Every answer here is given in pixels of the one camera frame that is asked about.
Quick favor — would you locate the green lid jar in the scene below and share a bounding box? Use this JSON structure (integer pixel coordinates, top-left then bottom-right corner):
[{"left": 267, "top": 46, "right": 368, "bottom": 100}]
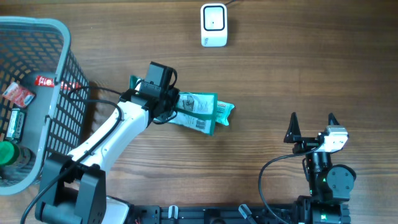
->
[{"left": 1, "top": 141, "right": 31, "bottom": 169}]

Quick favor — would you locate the red coffee stick sachet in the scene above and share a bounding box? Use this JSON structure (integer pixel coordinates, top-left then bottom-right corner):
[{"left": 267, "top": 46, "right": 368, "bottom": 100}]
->
[{"left": 34, "top": 75, "right": 81, "bottom": 91}]

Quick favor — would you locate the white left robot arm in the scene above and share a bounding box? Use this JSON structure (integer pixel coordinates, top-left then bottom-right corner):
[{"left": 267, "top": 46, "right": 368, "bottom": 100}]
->
[{"left": 29, "top": 62, "right": 179, "bottom": 223}]

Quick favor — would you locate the teal wet wipes pack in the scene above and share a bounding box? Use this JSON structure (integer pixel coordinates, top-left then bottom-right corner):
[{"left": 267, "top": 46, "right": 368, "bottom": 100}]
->
[{"left": 216, "top": 101, "right": 235, "bottom": 126}]

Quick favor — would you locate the red snack packet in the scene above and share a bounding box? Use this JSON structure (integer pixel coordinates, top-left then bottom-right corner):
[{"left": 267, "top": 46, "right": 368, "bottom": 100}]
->
[{"left": 2, "top": 82, "right": 35, "bottom": 108}]

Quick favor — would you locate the grey plastic basket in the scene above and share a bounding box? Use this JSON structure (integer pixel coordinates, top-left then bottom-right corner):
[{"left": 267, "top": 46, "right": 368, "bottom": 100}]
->
[{"left": 1, "top": 16, "right": 89, "bottom": 195}]

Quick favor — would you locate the green sponge pack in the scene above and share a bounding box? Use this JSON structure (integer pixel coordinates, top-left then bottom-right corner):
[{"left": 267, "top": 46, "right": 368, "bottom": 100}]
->
[{"left": 129, "top": 75, "right": 218, "bottom": 137}]

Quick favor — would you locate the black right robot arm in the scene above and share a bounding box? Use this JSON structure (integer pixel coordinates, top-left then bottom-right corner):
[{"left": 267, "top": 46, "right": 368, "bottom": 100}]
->
[{"left": 284, "top": 112, "right": 356, "bottom": 224}]

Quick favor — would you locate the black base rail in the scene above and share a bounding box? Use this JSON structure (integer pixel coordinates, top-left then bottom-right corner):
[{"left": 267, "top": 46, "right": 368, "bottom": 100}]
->
[{"left": 105, "top": 195, "right": 299, "bottom": 224}]

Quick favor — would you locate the white barcode scanner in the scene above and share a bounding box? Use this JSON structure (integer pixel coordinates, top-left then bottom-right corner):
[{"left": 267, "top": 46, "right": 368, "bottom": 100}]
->
[{"left": 200, "top": 3, "right": 228, "bottom": 47}]

